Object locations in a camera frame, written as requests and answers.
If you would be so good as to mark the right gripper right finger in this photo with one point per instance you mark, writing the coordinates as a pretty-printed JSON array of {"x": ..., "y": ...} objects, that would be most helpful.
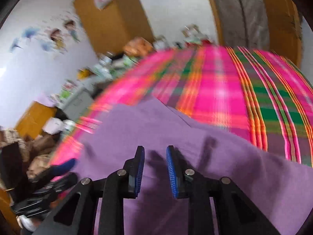
[{"x": 216, "y": 206}]

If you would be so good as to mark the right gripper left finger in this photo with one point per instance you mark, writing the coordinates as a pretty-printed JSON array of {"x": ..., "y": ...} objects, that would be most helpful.
[{"x": 97, "y": 203}]

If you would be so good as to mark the grey drawer cabinet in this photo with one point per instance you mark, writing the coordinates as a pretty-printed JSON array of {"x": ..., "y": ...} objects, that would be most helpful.
[{"x": 77, "y": 104}]

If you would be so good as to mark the pink plaid bed sheet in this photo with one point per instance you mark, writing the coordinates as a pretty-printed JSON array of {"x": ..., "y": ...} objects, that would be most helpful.
[{"x": 231, "y": 110}]

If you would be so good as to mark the yellow bag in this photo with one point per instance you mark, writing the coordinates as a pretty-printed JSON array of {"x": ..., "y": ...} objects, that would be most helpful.
[{"x": 84, "y": 73}]

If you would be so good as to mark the wooden wardrobe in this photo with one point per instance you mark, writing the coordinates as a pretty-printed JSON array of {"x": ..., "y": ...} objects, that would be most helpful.
[{"x": 110, "y": 29}]

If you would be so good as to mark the bag of oranges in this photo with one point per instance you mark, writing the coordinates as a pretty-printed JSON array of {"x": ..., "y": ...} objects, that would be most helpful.
[{"x": 138, "y": 47}]

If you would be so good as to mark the wooden door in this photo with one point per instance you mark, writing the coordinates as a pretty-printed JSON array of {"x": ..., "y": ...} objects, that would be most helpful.
[{"x": 285, "y": 29}]

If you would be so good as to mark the cartoon children wall sticker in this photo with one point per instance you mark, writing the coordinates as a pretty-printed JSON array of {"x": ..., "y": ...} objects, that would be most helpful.
[{"x": 51, "y": 39}]

